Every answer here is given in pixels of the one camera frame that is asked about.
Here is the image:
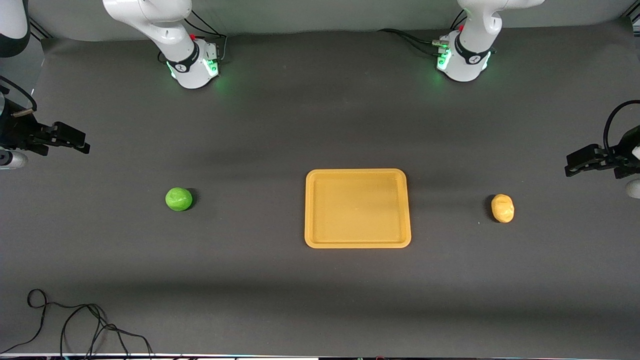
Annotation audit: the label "yellow-brown potato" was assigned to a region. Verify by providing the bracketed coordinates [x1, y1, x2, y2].
[490, 194, 515, 224]

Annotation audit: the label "yellow rectangular tray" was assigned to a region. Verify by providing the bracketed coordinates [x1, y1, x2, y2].
[304, 168, 412, 249]

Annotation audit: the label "black arm base cables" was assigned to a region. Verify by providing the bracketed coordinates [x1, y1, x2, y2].
[184, 10, 229, 64]
[377, 9, 469, 58]

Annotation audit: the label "loose thin black cable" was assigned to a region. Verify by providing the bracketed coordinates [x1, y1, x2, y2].
[0, 288, 154, 359]

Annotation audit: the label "black right arm base cables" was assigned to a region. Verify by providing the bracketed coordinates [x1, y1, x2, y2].
[184, 10, 229, 64]

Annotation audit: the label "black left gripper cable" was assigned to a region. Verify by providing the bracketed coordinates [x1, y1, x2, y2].
[603, 100, 640, 152]

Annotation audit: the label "black left arm base cables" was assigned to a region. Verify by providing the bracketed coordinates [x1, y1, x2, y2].
[377, 9, 469, 58]

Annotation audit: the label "green apple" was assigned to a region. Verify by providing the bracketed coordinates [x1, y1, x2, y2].
[165, 187, 194, 212]

